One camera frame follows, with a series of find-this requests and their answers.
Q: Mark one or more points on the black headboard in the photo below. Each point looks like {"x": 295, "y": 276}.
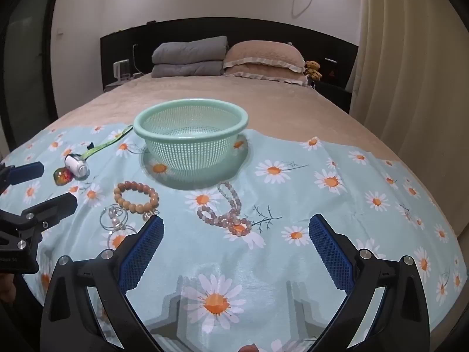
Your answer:
{"x": 256, "y": 29}

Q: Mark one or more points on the brown teddy bear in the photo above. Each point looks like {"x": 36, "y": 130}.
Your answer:
{"x": 313, "y": 69}

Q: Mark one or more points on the white cylindrical charm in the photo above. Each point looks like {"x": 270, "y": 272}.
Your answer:
{"x": 77, "y": 165}

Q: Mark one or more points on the white bedside device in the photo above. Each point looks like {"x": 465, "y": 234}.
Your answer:
{"x": 121, "y": 69}

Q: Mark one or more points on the black bedside table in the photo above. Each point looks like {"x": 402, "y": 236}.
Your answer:
{"x": 333, "y": 95}

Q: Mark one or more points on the silver hoop pearl earring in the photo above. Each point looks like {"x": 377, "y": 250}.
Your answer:
{"x": 110, "y": 211}

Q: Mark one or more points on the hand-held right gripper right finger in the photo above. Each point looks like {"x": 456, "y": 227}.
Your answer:
{"x": 329, "y": 253}

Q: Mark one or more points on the beige frilled pillow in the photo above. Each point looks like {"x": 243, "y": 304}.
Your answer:
{"x": 263, "y": 75}
{"x": 263, "y": 55}

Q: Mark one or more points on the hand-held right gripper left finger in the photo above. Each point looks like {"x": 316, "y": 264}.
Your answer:
{"x": 144, "y": 253}

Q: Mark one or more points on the cream curtain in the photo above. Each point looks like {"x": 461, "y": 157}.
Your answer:
{"x": 403, "y": 80}

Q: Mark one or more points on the pearl stud earring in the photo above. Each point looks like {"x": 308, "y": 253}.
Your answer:
{"x": 116, "y": 221}

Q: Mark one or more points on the grey pillows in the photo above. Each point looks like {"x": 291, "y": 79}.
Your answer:
{"x": 190, "y": 49}

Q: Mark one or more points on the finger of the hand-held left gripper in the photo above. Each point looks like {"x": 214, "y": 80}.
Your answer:
{"x": 25, "y": 172}
{"x": 51, "y": 207}

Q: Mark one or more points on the beige quilted bedspread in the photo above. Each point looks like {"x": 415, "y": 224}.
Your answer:
{"x": 220, "y": 88}

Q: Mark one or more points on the green plastic mesh basket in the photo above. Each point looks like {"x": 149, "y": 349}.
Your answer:
{"x": 190, "y": 154}

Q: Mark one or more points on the red iridescent charm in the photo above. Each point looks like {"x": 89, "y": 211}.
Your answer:
{"x": 63, "y": 176}

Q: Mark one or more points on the light blue daisy print cloth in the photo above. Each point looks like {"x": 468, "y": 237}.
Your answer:
{"x": 293, "y": 190}

